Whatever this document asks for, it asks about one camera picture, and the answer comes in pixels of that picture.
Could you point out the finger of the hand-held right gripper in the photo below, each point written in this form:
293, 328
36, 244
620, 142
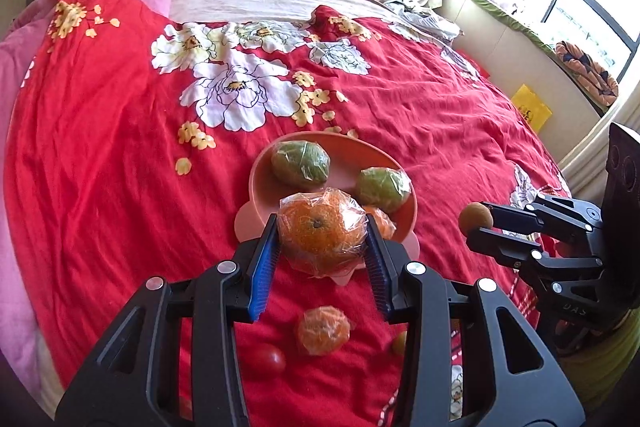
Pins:
495, 244
515, 213

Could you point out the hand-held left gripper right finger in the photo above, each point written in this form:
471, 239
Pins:
377, 267

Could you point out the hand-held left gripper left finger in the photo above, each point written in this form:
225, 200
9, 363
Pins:
265, 267

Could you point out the small brown kiwi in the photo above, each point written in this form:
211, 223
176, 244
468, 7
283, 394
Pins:
399, 343
475, 217

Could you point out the plastic-wrapped orange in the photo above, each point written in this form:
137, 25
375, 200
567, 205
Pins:
320, 232
382, 222
322, 329

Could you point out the plastic-wrapped green citrus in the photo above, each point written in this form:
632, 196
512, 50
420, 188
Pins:
300, 162
384, 188

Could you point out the red tomato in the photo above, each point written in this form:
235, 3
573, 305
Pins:
267, 359

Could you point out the yellow paper bag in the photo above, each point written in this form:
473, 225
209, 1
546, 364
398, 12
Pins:
531, 107

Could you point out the orange and black cushion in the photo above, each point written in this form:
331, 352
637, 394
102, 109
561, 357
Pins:
587, 74

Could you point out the red floral blanket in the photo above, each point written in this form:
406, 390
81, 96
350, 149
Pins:
125, 157

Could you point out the green-edged window seat mat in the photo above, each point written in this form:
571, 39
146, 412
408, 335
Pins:
505, 19

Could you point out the white patterned cloth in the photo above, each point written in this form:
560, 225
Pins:
425, 19

